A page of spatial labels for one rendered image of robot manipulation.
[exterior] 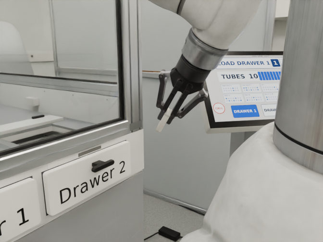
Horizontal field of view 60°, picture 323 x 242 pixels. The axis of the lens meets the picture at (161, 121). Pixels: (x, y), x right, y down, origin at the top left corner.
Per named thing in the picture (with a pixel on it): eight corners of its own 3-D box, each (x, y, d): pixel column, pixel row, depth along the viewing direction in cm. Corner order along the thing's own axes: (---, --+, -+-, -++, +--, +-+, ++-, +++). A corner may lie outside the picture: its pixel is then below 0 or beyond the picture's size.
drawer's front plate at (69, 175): (131, 174, 89) (130, 141, 86) (51, 217, 66) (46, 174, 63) (127, 172, 90) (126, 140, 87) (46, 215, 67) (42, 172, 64)
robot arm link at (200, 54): (194, 19, 61) (183, 42, 65) (187, 35, 54) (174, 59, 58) (231, 38, 61) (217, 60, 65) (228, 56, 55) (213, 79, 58)
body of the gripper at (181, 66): (217, 60, 65) (198, 90, 71) (184, 43, 64) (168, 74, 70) (213, 76, 59) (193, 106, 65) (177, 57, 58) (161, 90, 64)
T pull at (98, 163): (115, 163, 77) (114, 159, 76) (94, 173, 71) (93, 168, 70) (105, 161, 79) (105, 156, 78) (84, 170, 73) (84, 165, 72)
